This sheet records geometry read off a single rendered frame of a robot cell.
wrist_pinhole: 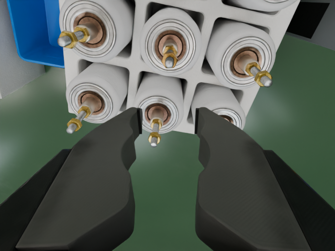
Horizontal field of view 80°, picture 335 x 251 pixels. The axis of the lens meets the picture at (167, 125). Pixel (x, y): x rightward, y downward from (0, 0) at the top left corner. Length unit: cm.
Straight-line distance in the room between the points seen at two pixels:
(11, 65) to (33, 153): 42
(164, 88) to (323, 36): 29
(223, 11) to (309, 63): 37
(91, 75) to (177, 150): 46
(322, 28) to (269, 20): 10
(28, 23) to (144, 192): 69
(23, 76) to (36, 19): 14
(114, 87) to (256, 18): 27
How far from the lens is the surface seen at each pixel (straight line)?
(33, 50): 60
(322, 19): 48
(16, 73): 60
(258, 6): 34
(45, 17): 64
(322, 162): 95
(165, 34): 32
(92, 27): 33
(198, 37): 32
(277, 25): 43
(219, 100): 37
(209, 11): 39
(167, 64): 23
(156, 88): 35
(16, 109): 82
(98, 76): 37
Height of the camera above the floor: 57
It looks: 57 degrees down
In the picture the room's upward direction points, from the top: 177 degrees counter-clockwise
